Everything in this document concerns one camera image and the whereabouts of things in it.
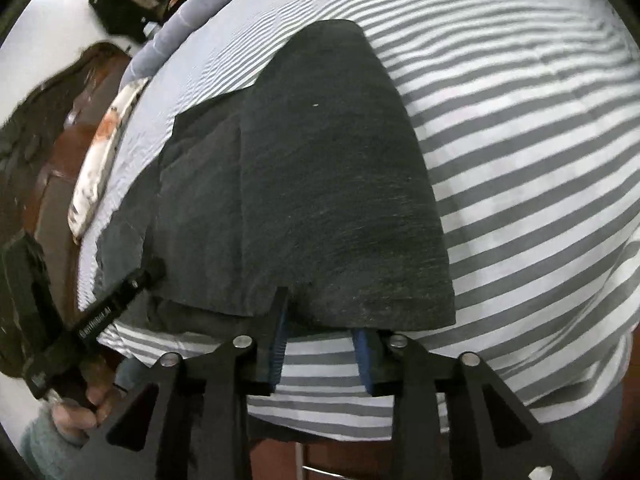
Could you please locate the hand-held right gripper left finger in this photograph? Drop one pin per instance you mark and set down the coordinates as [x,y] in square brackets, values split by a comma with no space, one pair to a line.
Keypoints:
[220,400]

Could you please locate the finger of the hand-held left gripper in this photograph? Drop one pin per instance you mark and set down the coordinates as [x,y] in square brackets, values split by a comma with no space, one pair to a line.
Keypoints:
[149,276]

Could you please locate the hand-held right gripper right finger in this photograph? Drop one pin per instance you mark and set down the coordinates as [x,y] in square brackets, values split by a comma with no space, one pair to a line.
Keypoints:
[430,410]

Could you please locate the dark grey denim pants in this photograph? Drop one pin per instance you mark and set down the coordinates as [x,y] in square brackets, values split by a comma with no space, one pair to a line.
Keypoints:
[325,185]

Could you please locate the person's left forearm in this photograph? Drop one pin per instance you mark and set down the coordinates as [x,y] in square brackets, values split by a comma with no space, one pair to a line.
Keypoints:
[47,452]

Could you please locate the person's left hand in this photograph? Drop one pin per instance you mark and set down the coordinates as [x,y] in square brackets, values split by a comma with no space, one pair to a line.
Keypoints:
[75,417]

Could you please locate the floral white pillow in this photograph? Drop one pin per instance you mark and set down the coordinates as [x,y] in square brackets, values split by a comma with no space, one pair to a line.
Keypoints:
[95,170]

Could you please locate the carved dark wooden headboard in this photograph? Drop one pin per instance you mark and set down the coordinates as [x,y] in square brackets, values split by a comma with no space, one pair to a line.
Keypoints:
[45,160]

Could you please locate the grey checked rolled duvet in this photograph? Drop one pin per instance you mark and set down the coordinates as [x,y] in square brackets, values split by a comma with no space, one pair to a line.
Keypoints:
[200,15]

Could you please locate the grey white striped bed sheet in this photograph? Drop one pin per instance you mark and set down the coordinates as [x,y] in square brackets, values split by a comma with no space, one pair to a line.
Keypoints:
[525,160]

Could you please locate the black hanging jacket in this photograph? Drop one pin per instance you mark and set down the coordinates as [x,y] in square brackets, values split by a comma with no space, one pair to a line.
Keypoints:
[125,5]

